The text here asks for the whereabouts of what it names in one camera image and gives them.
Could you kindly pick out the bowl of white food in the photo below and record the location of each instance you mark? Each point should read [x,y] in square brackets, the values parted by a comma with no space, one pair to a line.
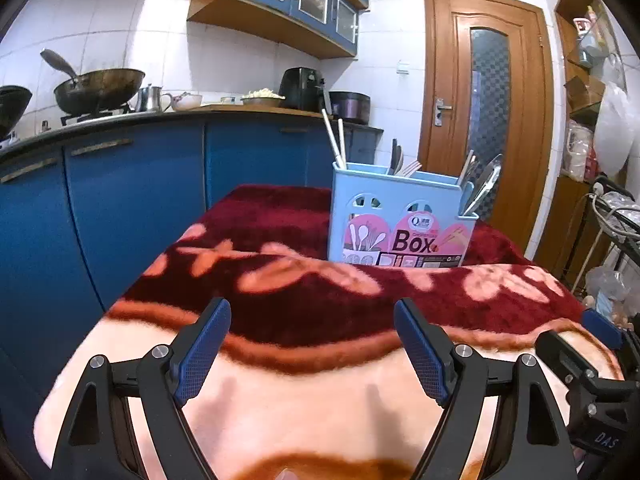
[262,97]

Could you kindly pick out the red floral blanket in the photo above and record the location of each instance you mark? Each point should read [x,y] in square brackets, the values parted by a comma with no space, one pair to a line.
[310,400]

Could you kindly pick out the white wall switch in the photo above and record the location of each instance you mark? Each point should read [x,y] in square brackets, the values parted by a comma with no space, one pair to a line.
[403,67]

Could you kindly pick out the steel kettle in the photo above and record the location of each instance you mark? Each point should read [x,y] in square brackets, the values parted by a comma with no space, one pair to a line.
[150,100]

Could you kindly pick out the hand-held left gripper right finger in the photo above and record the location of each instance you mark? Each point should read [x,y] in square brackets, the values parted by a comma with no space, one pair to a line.
[425,355]

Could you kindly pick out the cardboard box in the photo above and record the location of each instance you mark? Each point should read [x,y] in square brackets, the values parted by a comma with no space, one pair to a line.
[585,94]

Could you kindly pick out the metal spatula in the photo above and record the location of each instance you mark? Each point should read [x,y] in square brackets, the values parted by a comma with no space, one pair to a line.
[55,60]

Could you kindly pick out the light metal fork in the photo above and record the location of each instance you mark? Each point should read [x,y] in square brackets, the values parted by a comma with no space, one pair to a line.
[468,162]

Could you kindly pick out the blue wall cabinet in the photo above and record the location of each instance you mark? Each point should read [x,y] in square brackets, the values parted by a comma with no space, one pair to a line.
[235,10]

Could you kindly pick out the blue kitchen base cabinet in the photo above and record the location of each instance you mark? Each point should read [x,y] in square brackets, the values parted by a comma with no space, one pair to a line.
[125,200]

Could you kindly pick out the white plastic bag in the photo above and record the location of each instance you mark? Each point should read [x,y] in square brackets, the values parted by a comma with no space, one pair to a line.
[612,130]

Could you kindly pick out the light blue utensil holder box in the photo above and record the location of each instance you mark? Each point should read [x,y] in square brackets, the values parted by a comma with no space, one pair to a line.
[400,190]

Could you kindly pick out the black air fryer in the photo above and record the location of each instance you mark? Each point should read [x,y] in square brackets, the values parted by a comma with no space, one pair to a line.
[300,87]

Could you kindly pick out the clear bag with pink contents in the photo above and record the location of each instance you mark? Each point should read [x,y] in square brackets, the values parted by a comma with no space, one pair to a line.
[577,152]

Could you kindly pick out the wooden door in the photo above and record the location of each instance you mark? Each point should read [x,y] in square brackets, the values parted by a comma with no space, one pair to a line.
[445,60]

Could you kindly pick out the dark rice cooker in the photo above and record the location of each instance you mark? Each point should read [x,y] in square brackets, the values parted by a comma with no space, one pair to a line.
[350,107]

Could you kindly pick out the pale chopstick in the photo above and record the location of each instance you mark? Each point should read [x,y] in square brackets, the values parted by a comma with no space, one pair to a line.
[331,137]

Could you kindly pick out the small metal spoon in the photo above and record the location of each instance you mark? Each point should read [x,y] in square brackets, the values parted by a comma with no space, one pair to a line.
[399,160]

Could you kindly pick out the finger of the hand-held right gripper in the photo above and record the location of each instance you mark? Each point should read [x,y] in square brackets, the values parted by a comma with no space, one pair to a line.
[600,326]
[560,352]

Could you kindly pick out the long slim metal utensil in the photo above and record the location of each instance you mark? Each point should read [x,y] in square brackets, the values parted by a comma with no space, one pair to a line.
[393,155]

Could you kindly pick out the black pan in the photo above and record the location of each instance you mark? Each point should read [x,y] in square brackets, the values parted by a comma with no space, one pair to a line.
[12,107]

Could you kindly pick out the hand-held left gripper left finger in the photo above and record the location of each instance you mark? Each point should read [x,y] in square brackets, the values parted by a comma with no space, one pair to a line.
[202,355]

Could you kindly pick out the wooden shelf unit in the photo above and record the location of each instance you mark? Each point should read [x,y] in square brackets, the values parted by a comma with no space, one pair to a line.
[555,220]

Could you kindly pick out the light blue plastic container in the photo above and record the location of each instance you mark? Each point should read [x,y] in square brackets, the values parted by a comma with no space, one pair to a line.
[590,40]

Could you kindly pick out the black wok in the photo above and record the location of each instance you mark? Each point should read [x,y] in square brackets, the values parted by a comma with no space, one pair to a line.
[100,90]

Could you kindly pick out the large shiny metal spoon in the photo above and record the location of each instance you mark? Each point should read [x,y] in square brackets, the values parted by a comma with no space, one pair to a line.
[485,180]

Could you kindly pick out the gas stove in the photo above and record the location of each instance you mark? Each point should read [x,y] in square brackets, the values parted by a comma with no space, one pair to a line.
[80,117]

